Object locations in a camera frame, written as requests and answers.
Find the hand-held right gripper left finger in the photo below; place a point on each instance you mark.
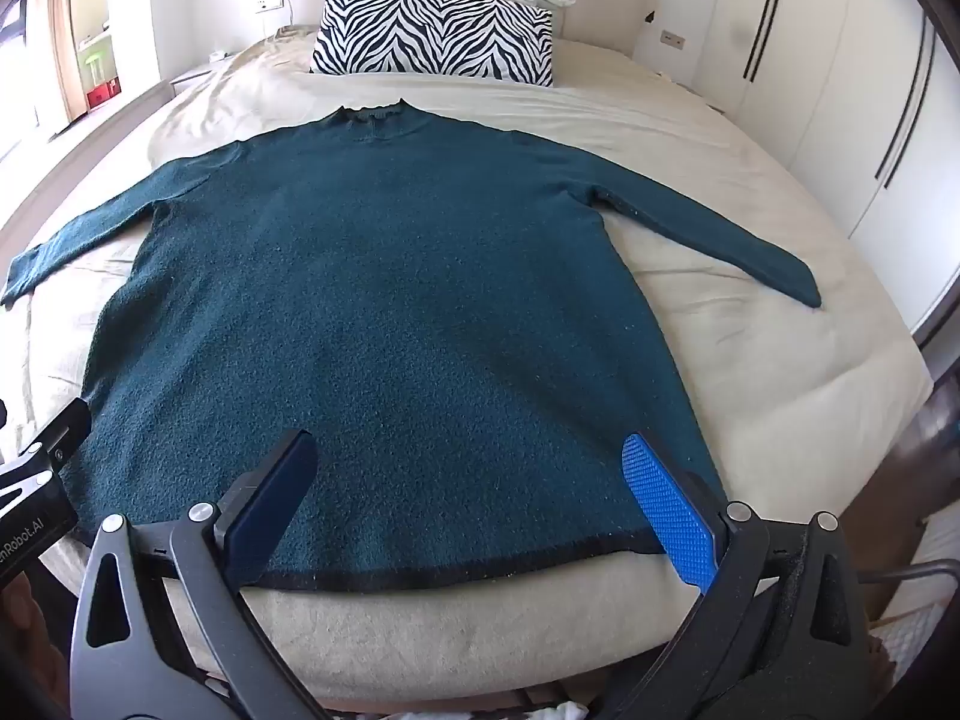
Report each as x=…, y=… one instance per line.
x=277, y=499

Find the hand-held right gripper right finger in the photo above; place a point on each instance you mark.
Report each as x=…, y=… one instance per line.
x=671, y=517

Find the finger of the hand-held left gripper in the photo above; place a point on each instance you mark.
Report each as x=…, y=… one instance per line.
x=64, y=431

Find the dark teal knit sweater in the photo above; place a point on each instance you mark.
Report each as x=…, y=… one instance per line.
x=375, y=315

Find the bed with beige sheet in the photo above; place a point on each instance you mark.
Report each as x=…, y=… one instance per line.
x=750, y=360

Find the red box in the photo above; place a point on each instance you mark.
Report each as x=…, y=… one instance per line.
x=103, y=97

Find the white wardrobe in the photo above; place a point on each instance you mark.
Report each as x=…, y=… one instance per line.
x=825, y=90

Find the zebra print pillow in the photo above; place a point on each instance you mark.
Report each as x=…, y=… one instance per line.
x=427, y=37

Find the white wall socket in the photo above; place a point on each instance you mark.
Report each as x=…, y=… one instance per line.
x=672, y=37
x=269, y=6

